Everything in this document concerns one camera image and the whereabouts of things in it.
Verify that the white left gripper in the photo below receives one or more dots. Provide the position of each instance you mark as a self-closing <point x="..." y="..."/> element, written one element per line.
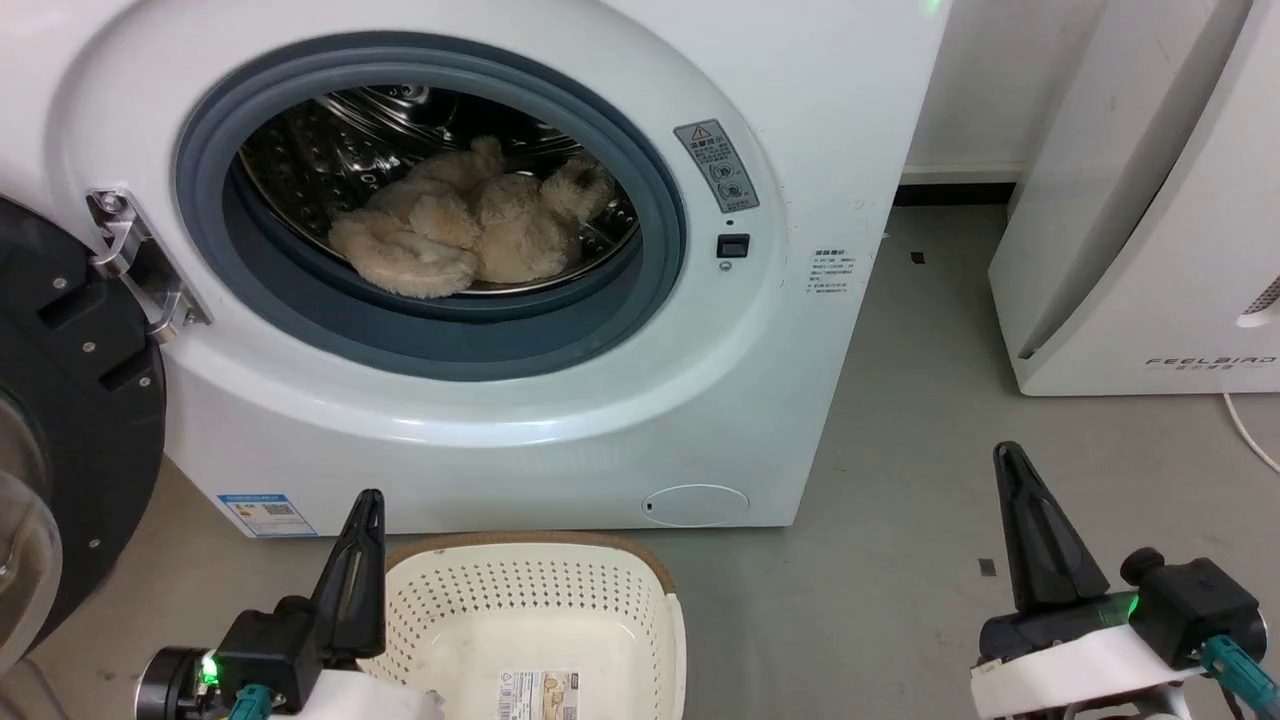
<point x="370" y="700"/>

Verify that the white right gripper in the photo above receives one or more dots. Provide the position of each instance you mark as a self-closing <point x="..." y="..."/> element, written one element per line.
<point x="1070" y="665"/>

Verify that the beige fluffy plush garment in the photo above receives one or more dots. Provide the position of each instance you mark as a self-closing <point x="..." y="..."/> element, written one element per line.
<point x="450" y="225"/>

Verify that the white perforated laundry basket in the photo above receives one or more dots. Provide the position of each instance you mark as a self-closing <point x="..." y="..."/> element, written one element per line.
<point x="540" y="620"/>

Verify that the white front-load washing machine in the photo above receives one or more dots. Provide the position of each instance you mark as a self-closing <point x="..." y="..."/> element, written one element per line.
<point x="560" y="440"/>

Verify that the blue energy label sticker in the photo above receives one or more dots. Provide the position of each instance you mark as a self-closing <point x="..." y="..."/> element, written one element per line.
<point x="266" y="514"/>

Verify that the paper label sticker with barcode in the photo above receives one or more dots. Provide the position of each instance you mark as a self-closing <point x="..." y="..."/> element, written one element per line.
<point x="538" y="695"/>

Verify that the grey rubber door gasket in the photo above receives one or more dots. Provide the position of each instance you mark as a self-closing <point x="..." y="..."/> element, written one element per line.
<point x="300" y="300"/>

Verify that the white Feelbird appliance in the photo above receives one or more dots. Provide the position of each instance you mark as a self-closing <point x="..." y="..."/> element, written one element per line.
<point x="1150" y="260"/>

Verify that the black round washer door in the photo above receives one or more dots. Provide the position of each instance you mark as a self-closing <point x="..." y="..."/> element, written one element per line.
<point x="90" y="400"/>

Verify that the round white filter cover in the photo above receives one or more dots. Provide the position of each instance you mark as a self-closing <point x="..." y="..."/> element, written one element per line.
<point x="695" y="505"/>

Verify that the metal door hinge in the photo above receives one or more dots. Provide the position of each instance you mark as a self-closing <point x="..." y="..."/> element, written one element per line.
<point x="135" y="255"/>

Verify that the black door latch socket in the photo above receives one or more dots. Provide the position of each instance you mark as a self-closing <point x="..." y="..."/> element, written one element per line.
<point x="733" y="246"/>

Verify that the steel washer drum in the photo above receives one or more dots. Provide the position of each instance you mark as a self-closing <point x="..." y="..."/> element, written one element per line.
<point x="330" y="140"/>

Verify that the grey warning sticker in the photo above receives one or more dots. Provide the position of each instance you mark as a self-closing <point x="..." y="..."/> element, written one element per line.
<point x="716" y="165"/>

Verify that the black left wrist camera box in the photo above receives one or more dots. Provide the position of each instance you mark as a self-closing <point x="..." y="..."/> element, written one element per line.
<point x="265" y="650"/>

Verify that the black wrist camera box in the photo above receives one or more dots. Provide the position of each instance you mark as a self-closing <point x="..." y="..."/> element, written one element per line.
<point x="1200" y="605"/>
<point x="265" y="650"/>

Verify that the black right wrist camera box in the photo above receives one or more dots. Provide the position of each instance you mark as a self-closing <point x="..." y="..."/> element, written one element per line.
<point x="1200" y="605"/>

